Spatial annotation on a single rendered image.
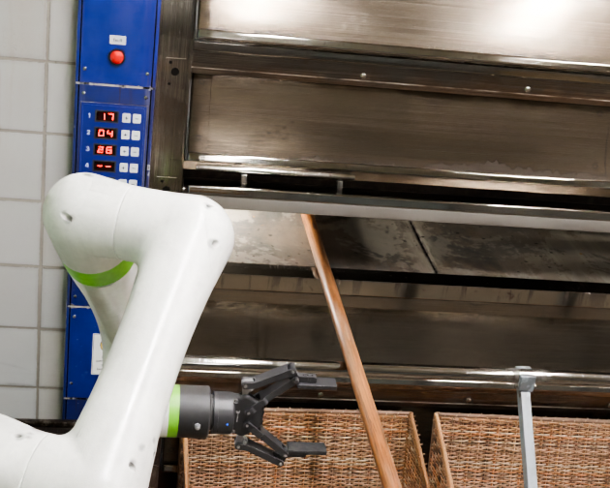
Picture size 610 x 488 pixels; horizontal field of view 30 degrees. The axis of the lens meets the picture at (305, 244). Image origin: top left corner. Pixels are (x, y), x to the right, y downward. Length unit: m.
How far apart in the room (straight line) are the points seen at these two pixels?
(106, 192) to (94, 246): 0.08
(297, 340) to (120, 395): 1.20
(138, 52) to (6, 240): 0.51
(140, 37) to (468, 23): 0.67
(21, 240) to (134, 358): 1.04
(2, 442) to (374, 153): 1.24
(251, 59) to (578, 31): 0.69
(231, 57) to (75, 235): 0.82
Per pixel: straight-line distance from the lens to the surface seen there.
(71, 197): 1.67
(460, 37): 2.44
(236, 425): 2.05
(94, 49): 2.35
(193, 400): 2.00
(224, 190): 2.32
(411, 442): 2.77
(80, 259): 1.72
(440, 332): 2.73
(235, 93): 2.43
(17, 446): 1.49
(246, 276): 2.57
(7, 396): 2.72
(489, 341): 2.77
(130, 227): 1.64
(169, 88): 2.40
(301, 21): 2.37
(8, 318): 2.62
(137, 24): 2.33
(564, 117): 2.60
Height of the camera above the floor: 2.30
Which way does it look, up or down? 24 degrees down
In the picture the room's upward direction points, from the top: 7 degrees clockwise
